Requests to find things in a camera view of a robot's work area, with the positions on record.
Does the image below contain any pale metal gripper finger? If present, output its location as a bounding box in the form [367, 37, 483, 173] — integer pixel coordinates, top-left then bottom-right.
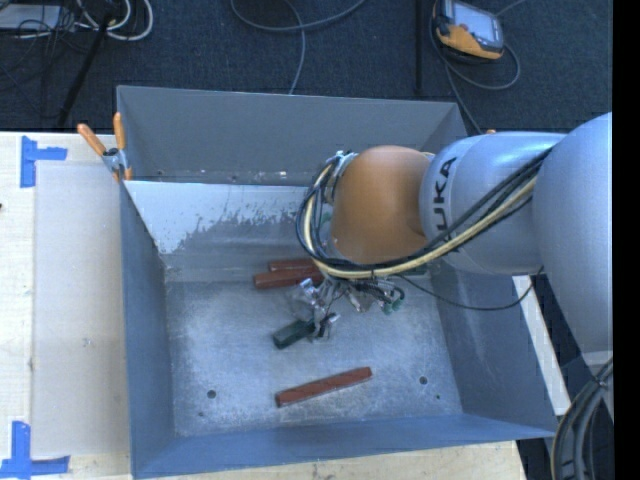
[311, 312, 342, 342]
[288, 278, 329, 320]

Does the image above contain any dark green block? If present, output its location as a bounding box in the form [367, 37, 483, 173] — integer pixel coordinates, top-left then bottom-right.
[271, 318, 321, 351]

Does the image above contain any red-brown flat block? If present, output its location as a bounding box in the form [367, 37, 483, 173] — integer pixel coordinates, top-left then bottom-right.
[252, 266, 326, 291]
[267, 258, 319, 273]
[274, 365, 374, 409]

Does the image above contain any grey metal bin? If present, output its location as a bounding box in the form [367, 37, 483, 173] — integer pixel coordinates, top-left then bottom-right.
[115, 84, 560, 480]

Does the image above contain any pale wood flat board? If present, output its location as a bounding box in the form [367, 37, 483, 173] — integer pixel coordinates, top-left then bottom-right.
[29, 159, 132, 462]

